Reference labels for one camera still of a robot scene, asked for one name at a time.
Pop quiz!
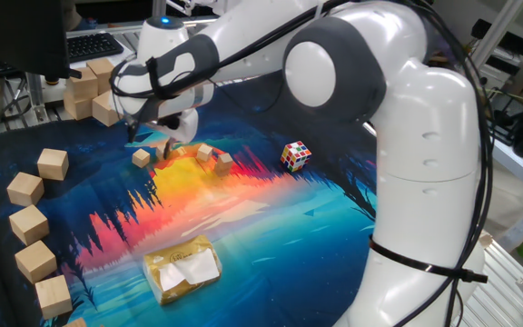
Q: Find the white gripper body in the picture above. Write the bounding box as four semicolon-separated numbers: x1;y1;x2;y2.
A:
152;107;200;144

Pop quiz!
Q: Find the black keyboard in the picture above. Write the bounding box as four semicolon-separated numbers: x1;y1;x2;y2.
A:
65;31;125;64

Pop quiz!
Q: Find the gold tissue pack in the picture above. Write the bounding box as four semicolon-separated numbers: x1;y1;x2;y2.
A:
142;234;223;306

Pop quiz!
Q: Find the Rubik's cube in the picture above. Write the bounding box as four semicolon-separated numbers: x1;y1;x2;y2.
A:
280;140;312;173

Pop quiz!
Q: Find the colourful landscape print mat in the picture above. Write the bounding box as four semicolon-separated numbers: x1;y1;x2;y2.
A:
0;67;380;327

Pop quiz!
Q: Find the black monitor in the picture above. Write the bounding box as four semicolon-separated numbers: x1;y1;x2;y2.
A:
0;0;84;81

